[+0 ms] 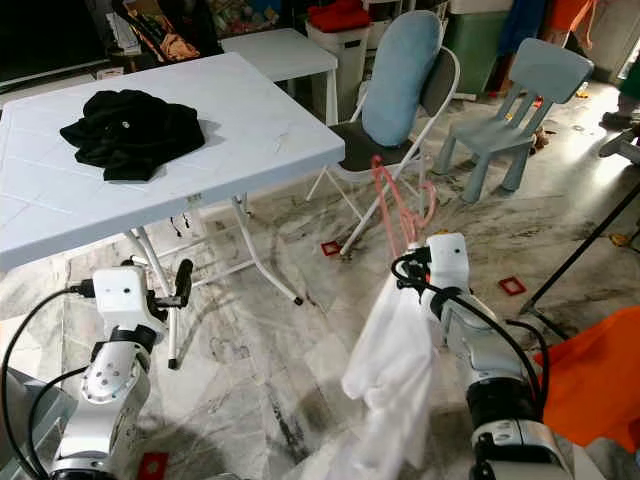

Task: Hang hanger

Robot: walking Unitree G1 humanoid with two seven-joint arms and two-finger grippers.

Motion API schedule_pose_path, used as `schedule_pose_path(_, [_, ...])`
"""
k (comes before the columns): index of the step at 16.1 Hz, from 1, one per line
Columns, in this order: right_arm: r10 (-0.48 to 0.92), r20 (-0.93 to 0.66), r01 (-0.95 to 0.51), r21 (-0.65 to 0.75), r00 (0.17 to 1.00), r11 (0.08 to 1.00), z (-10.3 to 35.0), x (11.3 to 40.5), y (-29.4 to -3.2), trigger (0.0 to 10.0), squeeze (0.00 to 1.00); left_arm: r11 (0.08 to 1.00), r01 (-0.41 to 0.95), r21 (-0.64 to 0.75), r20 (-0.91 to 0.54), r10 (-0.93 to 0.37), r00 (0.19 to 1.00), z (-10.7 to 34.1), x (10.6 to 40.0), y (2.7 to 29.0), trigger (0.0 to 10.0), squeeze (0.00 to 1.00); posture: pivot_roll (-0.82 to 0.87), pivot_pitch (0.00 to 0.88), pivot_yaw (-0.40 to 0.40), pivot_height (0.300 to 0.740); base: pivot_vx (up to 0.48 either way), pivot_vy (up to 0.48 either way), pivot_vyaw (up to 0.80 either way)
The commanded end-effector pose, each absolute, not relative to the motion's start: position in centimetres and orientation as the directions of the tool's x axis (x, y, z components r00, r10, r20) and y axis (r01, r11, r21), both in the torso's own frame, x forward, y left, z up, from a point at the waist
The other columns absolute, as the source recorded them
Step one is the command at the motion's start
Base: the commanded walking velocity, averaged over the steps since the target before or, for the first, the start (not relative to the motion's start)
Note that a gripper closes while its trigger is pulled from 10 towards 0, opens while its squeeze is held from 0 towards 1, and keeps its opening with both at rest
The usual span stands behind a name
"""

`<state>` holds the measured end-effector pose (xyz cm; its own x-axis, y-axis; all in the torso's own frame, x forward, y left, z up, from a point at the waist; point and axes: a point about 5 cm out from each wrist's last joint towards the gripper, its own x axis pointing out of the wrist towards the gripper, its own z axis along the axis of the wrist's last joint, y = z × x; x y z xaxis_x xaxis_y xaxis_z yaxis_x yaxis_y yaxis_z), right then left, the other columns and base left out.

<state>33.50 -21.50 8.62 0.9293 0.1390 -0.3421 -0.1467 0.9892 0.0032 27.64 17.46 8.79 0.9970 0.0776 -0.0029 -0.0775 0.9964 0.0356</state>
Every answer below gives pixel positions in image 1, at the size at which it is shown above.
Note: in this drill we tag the white lidded bin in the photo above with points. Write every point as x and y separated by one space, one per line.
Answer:
335 60

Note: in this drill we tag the white shirt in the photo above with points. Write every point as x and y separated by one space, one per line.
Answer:
395 380

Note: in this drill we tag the pale blue cushion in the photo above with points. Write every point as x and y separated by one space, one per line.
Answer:
402 80

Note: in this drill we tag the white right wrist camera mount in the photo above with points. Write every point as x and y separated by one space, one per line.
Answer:
450 262

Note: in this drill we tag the white plastic folding table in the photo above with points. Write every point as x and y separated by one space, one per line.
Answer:
260 130

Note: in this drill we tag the black metal drying rack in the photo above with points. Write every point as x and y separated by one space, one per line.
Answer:
580 255

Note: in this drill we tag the small white plastic table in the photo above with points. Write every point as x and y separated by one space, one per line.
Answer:
280 50

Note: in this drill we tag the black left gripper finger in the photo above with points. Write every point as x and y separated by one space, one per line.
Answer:
183 280

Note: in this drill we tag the orange t-shirt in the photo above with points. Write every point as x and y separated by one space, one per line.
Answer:
600 380

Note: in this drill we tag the green storage cabinet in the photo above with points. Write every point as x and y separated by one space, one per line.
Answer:
475 50

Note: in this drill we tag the red cloth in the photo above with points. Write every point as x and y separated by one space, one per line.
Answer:
338 15

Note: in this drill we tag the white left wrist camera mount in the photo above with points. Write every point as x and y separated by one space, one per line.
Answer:
120 295

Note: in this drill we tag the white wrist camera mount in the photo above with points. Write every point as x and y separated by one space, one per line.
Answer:
120 295
450 262

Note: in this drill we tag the red square floor marker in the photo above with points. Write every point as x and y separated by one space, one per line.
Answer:
330 248

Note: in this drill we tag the peach cloth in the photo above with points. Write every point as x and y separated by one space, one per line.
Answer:
175 45

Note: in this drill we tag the black garment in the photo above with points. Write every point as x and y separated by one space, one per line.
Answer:
130 135

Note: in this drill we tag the black television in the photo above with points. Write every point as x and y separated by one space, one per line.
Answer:
50 30

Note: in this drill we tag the white television stand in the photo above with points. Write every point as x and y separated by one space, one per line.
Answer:
40 92

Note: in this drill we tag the white frame folding chair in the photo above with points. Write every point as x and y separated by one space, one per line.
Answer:
360 155

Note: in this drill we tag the pink plastic hanger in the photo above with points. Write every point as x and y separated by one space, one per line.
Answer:
390 205

